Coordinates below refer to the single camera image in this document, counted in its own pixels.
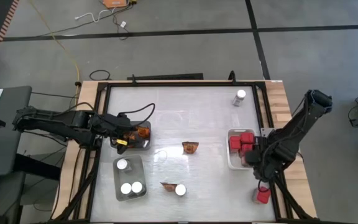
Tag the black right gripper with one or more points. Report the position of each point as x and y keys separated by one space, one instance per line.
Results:
x=261 y=165

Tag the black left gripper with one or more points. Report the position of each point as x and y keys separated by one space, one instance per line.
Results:
x=117 y=124

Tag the light grey plastic bin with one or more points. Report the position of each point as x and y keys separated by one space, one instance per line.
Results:
x=135 y=168

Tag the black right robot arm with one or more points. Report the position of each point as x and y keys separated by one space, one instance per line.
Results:
x=303 y=121

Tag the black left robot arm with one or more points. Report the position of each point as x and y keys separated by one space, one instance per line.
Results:
x=57 y=123

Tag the dark grey plastic bin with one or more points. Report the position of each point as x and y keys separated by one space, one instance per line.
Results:
x=145 y=143

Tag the white plastic bin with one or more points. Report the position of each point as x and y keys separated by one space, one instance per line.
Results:
x=233 y=163

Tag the light wooden table board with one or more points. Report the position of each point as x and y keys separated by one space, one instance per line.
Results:
x=84 y=102

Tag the black flat bar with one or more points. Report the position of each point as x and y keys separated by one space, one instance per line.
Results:
x=172 y=76

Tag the white plug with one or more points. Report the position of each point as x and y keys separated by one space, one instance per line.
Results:
x=123 y=24

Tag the grey desk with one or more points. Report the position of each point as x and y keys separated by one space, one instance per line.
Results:
x=8 y=149

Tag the orange box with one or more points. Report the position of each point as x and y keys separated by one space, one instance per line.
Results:
x=114 y=3

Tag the black aluminium table frame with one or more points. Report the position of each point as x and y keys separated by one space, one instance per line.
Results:
x=182 y=84

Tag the black curved bracket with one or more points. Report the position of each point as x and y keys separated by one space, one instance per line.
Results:
x=232 y=76

